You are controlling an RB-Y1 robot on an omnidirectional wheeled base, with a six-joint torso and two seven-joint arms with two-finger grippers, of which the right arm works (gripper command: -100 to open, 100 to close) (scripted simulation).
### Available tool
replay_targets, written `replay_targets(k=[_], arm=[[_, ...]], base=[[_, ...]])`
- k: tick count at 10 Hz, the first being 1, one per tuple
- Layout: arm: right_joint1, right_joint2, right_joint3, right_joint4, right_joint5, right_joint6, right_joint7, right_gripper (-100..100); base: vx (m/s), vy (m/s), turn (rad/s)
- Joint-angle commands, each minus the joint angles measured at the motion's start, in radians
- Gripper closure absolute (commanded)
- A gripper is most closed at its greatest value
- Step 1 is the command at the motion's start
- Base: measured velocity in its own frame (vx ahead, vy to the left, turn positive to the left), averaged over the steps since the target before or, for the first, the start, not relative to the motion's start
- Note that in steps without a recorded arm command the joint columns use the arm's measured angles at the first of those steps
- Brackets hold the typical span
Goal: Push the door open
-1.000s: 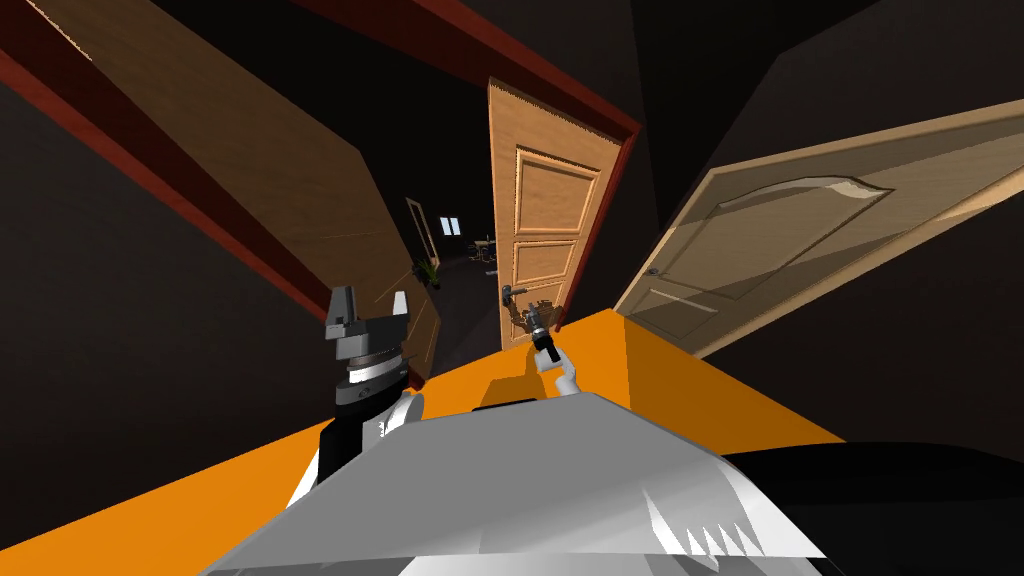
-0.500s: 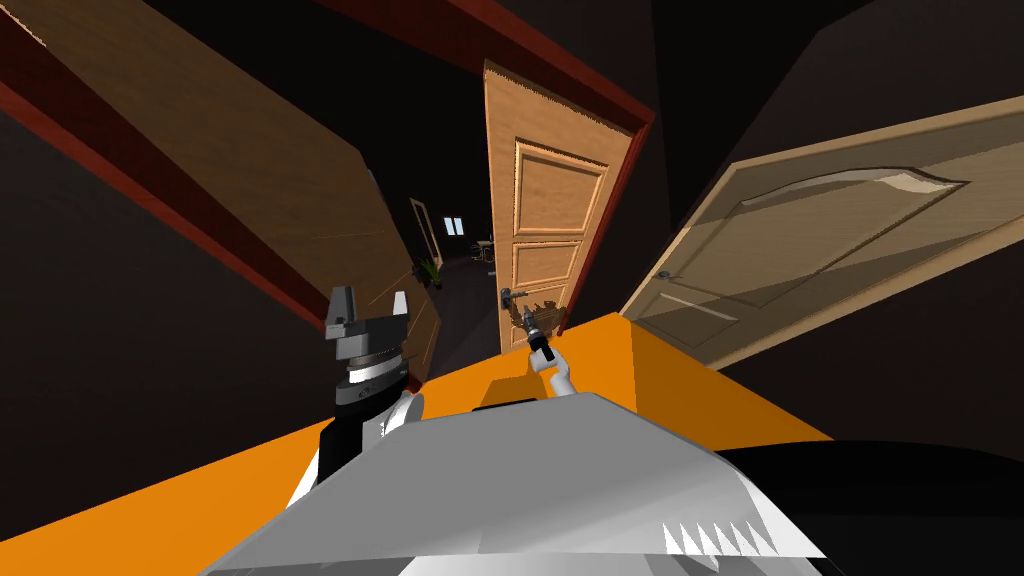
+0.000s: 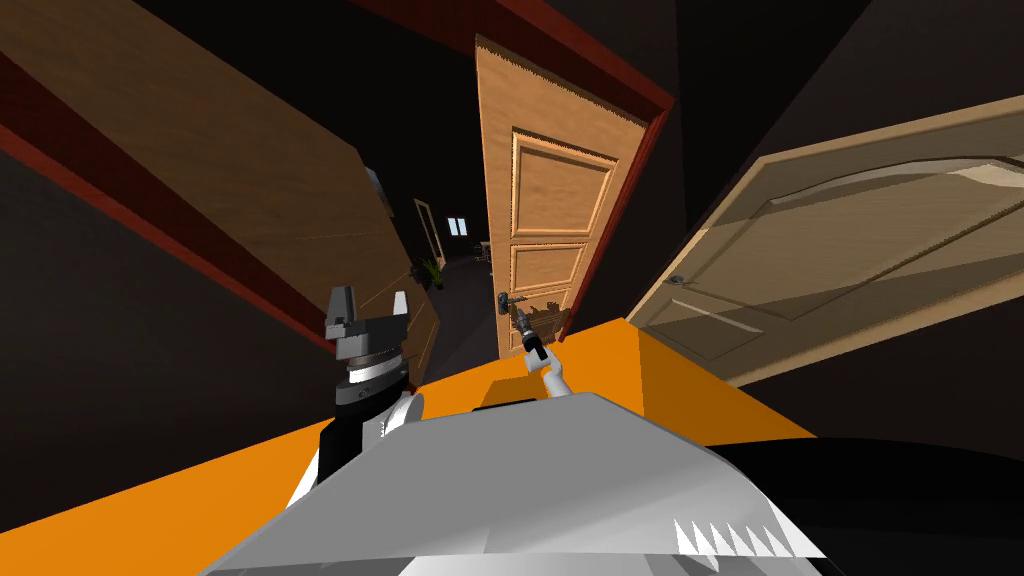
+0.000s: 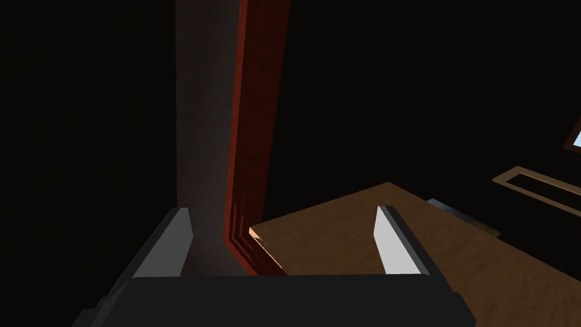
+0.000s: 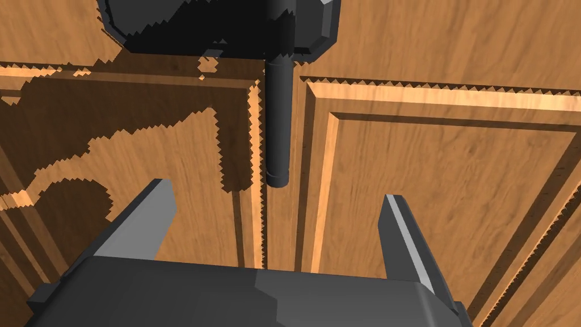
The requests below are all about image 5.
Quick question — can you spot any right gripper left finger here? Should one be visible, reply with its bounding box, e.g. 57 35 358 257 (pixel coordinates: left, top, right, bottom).
62 178 178 277

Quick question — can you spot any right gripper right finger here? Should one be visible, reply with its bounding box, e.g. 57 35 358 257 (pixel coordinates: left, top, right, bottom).
378 194 458 315

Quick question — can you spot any brown wooden panelled door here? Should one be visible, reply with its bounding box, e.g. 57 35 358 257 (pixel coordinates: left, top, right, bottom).
0 0 581 327

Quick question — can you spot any dark grey door handle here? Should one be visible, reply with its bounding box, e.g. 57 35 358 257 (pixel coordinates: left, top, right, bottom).
97 0 342 189

